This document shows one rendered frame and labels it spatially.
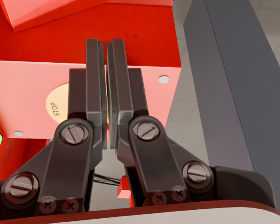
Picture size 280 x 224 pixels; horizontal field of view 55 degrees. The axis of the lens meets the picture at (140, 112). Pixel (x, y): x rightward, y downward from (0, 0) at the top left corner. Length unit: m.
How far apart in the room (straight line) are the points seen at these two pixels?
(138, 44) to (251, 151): 0.45
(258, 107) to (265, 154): 0.13
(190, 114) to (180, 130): 0.18
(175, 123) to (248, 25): 0.89
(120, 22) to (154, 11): 0.03
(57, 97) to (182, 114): 1.41
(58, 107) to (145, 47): 0.09
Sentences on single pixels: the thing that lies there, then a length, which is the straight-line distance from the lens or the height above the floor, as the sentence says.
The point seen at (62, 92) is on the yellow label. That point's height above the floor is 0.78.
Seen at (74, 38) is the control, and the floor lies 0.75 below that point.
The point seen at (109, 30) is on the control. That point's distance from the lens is 0.22.
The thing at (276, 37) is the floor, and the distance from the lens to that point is 1.33.
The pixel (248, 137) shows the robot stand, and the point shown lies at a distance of 0.63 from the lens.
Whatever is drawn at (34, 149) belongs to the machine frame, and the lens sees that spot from 1.64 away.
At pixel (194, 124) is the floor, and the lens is 1.72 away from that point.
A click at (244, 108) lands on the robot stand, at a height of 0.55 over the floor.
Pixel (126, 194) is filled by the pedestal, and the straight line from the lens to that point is 2.45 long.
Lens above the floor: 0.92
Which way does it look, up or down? 36 degrees down
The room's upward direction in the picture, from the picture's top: 178 degrees clockwise
